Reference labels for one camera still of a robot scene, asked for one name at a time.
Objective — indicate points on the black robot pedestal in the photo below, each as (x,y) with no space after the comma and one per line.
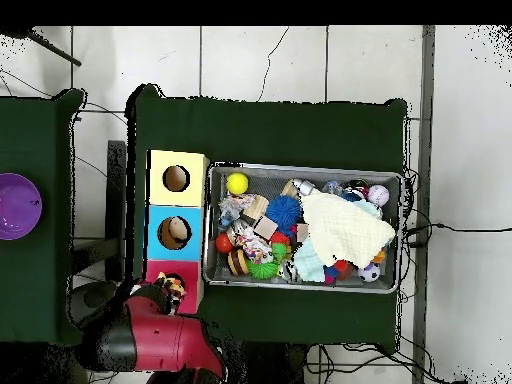
(272,366)

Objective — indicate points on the brown striped burger toy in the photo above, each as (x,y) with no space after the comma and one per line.
(238,262)

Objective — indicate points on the wooden three-hole sorting box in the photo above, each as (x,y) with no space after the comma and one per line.
(192,248)

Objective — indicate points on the yellow ball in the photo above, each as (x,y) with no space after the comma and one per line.
(237,183)

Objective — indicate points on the silver plastic toy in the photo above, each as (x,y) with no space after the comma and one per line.
(304,186)

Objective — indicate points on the red-orange ball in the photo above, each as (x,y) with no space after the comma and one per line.
(224,244)

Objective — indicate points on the black tripod leg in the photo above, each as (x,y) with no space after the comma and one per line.
(52,48)

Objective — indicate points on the small soccer ball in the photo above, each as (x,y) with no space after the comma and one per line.
(368,272)

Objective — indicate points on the dark green tablecloth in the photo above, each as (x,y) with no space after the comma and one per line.
(36,140)
(272,132)

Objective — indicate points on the yellow duck plush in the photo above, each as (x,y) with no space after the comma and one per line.
(172,284)

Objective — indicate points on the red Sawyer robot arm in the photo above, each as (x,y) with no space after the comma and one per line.
(168,336)

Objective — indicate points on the white baseball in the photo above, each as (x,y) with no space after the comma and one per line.
(378,195)

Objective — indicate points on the blue spiky ball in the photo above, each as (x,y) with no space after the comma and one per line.
(283,211)

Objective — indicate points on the purple round disc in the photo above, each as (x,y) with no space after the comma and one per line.
(18,206)

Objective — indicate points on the shallow clear mesh bin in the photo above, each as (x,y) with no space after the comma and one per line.
(214,188)

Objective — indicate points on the cream muslin cloth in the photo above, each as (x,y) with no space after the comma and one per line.
(344,232)

